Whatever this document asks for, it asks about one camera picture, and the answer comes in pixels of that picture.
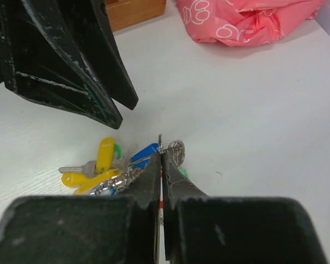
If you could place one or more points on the crumpled pink cloth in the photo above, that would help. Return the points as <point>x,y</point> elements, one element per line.
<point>244,23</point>

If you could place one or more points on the keyring bunch with colourful tags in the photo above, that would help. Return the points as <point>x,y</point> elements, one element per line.
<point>112,173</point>

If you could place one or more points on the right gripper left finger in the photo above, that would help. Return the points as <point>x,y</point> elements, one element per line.
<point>143,218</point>

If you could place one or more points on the blue key tag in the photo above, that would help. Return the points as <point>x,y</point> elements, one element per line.
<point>141,159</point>

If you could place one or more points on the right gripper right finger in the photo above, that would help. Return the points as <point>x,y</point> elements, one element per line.
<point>175,186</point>

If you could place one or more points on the wooden compartment tray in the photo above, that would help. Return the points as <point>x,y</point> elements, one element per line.
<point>125,13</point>

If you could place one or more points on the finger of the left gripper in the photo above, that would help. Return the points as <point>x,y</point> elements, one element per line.
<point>40,62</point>
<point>89,26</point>

